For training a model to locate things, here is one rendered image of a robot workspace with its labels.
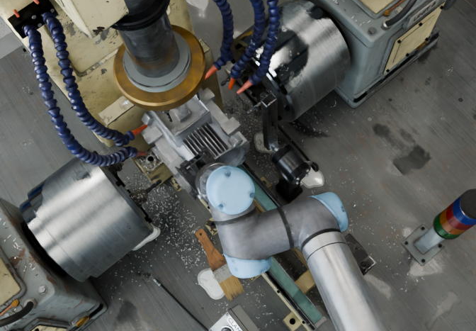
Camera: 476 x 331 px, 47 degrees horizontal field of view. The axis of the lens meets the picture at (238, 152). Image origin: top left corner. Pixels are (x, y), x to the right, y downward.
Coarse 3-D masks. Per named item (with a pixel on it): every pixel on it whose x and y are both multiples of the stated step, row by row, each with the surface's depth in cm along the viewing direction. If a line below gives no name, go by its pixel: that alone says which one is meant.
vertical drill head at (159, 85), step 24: (144, 0) 82; (168, 24) 93; (120, 48) 107; (144, 48) 92; (168, 48) 96; (192, 48) 106; (120, 72) 106; (144, 72) 101; (168, 72) 102; (192, 72) 104; (144, 96) 103; (168, 96) 103; (192, 96) 105
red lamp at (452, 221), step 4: (452, 204) 110; (448, 208) 112; (452, 208) 109; (448, 212) 112; (452, 212) 109; (448, 216) 112; (452, 216) 110; (448, 220) 112; (452, 220) 110; (456, 220) 109; (452, 224) 112; (456, 224) 110; (460, 224) 109; (464, 224) 108; (456, 228) 112; (460, 228) 111; (464, 228) 111; (468, 228) 111
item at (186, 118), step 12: (180, 108) 125; (192, 108) 126; (204, 108) 123; (156, 120) 128; (168, 120) 126; (180, 120) 124; (192, 120) 125; (204, 120) 124; (168, 132) 124; (180, 132) 121; (192, 132) 125; (180, 144) 126
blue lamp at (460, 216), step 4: (460, 196) 105; (456, 200) 108; (456, 204) 107; (456, 208) 107; (460, 208) 105; (456, 212) 107; (460, 212) 105; (456, 216) 108; (460, 216) 106; (464, 216) 105; (460, 220) 107; (464, 220) 106; (468, 220) 105; (472, 220) 105; (468, 224) 107; (472, 224) 107
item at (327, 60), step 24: (288, 24) 127; (312, 24) 126; (240, 48) 131; (288, 48) 125; (312, 48) 125; (336, 48) 127; (240, 72) 133; (288, 72) 124; (312, 72) 126; (336, 72) 130; (264, 96) 130; (288, 96) 126; (312, 96) 130; (288, 120) 137
